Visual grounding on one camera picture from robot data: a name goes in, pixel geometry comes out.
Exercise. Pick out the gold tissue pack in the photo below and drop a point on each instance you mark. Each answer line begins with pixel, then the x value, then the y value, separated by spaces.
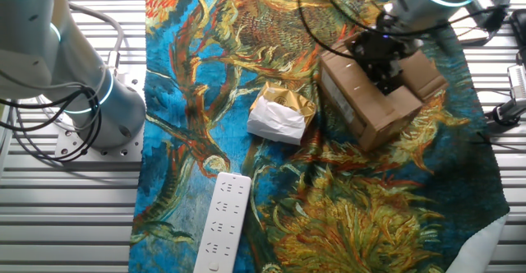
pixel 275 121

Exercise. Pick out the white flat box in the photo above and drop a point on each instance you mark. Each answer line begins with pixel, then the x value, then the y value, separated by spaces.
pixel 472 34

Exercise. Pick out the silver camera on mount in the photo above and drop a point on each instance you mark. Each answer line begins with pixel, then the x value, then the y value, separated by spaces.
pixel 518 81

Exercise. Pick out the brown cardboard box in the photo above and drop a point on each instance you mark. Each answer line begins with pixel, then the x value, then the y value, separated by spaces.
pixel 361 100

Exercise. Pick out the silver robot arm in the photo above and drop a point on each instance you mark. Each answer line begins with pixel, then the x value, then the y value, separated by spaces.
pixel 24 38

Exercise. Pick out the sunflower painting cloth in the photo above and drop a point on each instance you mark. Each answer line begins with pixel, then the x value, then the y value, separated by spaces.
pixel 370 223

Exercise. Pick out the black bracket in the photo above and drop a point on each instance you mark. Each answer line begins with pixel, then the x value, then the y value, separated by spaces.
pixel 520 34

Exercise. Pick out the white power strip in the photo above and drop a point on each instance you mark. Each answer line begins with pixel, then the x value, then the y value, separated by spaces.
pixel 222 223

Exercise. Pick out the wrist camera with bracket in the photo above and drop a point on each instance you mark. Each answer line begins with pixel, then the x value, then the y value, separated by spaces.
pixel 491 12

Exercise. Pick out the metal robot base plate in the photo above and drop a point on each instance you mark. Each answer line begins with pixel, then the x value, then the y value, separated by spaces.
pixel 131 149

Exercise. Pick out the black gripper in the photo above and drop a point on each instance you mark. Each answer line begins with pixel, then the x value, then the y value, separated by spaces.
pixel 386 49

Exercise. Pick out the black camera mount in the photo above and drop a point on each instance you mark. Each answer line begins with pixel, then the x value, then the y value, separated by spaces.
pixel 507 112

